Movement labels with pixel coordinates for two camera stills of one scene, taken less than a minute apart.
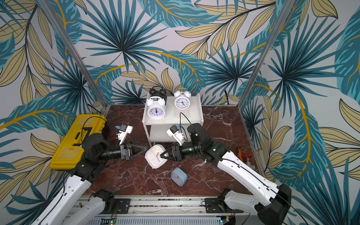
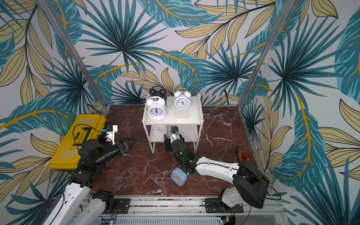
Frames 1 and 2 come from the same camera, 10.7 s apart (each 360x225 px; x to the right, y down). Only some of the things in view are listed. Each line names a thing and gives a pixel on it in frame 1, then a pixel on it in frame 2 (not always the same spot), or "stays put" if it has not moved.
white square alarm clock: [153, 156] to [158, 130]
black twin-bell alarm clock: [158, 91] stays put
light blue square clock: [179, 176] stays put
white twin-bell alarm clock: [156, 108] stays put
